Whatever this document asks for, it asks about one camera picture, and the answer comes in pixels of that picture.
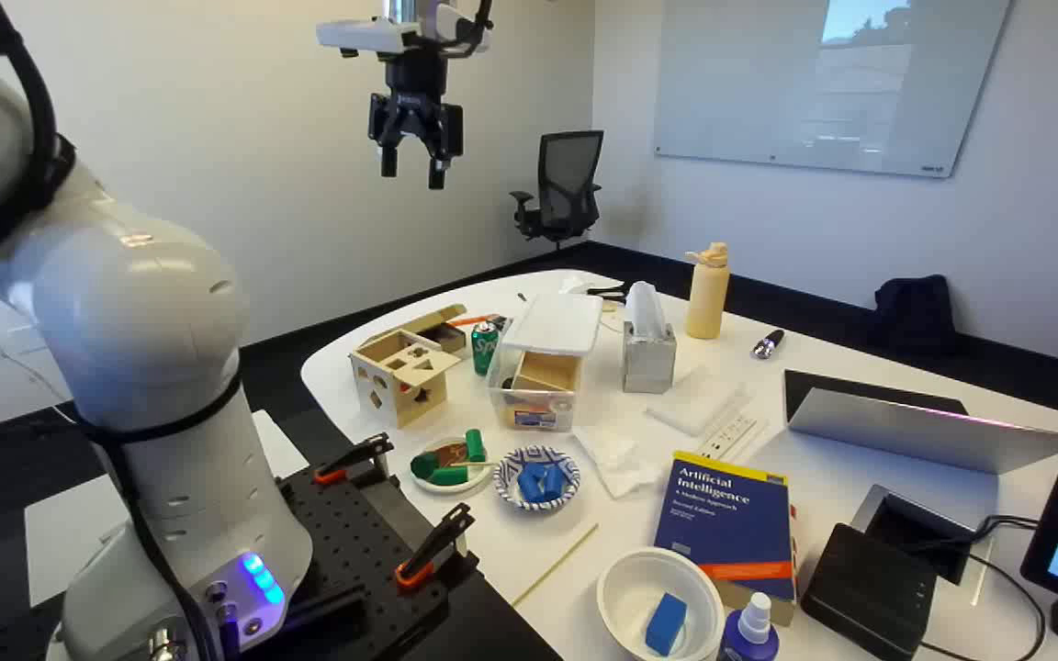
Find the blue block in bowl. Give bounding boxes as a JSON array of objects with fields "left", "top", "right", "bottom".
[{"left": 515, "top": 456, "right": 564, "bottom": 505}]

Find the grey tissue box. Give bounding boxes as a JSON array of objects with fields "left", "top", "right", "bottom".
[{"left": 617, "top": 280, "right": 678, "bottom": 398}]

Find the blue patterned bowl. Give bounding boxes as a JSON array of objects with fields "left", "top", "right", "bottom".
[{"left": 492, "top": 443, "right": 585, "bottom": 519}]

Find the black marker pen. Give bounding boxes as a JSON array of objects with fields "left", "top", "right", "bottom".
[{"left": 748, "top": 325, "right": 790, "bottom": 365}]

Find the white bowl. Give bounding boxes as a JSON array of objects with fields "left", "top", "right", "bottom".
[{"left": 591, "top": 545, "right": 726, "bottom": 661}]

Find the wooden shape sorter box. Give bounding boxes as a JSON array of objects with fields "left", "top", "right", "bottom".
[{"left": 346, "top": 323, "right": 465, "bottom": 432}]

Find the orange flat strip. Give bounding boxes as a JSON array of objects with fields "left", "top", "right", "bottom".
[{"left": 447, "top": 307, "right": 510, "bottom": 334}]

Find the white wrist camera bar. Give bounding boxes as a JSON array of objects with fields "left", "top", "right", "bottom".
[{"left": 316, "top": 11, "right": 492, "bottom": 62}]

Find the white cutting board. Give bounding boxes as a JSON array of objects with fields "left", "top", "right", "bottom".
[{"left": 498, "top": 290, "right": 605, "bottom": 358}]

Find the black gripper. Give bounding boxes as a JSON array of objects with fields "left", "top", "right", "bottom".
[{"left": 365, "top": 49, "right": 470, "bottom": 194}]

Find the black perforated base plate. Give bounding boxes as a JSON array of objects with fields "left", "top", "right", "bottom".
[{"left": 227, "top": 452, "right": 562, "bottom": 661}]

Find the blue sponge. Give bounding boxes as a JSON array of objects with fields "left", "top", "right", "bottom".
[{"left": 641, "top": 592, "right": 693, "bottom": 657}]

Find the grey framed black device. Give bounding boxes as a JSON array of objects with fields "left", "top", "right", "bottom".
[{"left": 847, "top": 480, "right": 999, "bottom": 587}]

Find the yellow squeeze bottle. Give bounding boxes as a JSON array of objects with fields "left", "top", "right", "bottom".
[{"left": 683, "top": 240, "right": 736, "bottom": 340}]

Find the blue book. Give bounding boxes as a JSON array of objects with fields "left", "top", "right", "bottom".
[{"left": 650, "top": 447, "right": 801, "bottom": 602}]

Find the black box device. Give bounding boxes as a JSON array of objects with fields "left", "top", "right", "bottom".
[{"left": 796, "top": 520, "right": 941, "bottom": 661}]

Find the white plate with blocks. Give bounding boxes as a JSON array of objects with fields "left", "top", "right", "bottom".
[{"left": 409, "top": 426, "right": 494, "bottom": 498}]

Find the clear plastic container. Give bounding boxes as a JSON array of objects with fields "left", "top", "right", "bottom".
[{"left": 486, "top": 344, "right": 587, "bottom": 436}]

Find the black mesh office chair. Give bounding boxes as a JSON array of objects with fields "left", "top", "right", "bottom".
[{"left": 507, "top": 130, "right": 605, "bottom": 253}]

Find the blue sanitizer bottle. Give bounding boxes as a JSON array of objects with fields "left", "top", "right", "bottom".
[{"left": 716, "top": 587, "right": 781, "bottom": 661}]

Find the black backpack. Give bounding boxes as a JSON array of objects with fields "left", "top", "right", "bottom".
[{"left": 868, "top": 272, "right": 957, "bottom": 358}]

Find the green can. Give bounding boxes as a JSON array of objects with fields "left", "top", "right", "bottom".
[{"left": 465, "top": 321, "right": 503, "bottom": 379}]

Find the black orange clamp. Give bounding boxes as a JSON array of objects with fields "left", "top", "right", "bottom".
[
  {"left": 390, "top": 498, "right": 477, "bottom": 596},
  {"left": 309, "top": 431, "right": 396, "bottom": 487}
]

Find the black tablet cable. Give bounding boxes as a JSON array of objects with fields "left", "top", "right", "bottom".
[{"left": 918, "top": 510, "right": 1054, "bottom": 661}]

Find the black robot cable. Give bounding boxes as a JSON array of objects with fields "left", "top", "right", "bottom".
[{"left": 0, "top": 0, "right": 82, "bottom": 272}]

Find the silver laptop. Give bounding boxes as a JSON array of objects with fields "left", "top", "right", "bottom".
[{"left": 745, "top": 384, "right": 1058, "bottom": 529}]

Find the wall whiteboard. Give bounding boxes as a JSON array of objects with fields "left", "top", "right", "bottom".
[{"left": 650, "top": 0, "right": 1016, "bottom": 183}]

